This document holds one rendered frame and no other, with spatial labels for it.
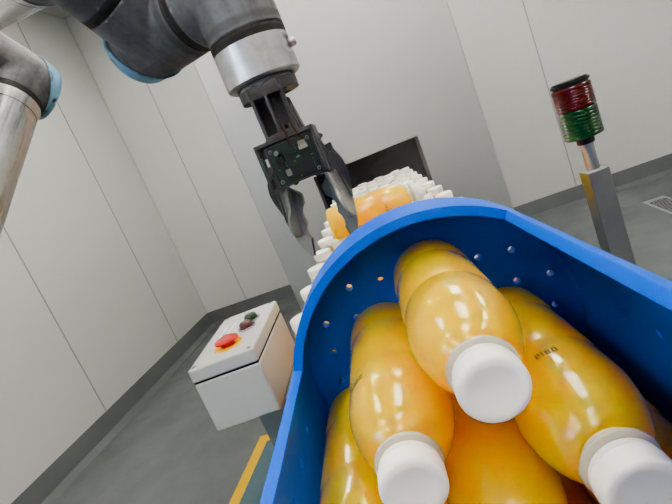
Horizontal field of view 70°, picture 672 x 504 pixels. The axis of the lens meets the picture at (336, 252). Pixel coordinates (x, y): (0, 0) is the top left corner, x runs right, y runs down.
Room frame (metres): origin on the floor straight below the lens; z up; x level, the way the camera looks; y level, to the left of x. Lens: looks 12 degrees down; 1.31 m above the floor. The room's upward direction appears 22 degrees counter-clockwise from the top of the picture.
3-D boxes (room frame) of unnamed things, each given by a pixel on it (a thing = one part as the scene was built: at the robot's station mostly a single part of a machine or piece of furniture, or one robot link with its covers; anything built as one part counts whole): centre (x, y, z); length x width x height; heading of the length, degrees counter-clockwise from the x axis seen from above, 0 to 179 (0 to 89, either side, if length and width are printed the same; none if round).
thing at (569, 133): (0.83, -0.48, 1.18); 0.06 x 0.06 x 0.05
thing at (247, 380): (0.73, 0.19, 1.05); 0.20 x 0.10 x 0.10; 173
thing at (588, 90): (0.83, -0.48, 1.23); 0.06 x 0.06 x 0.04
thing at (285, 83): (0.59, 0.00, 1.34); 0.09 x 0.08 x 0.12; 173
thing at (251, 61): (0.60, 0.00, 1.42); 0.10 x 0.09 x 0.05; 83
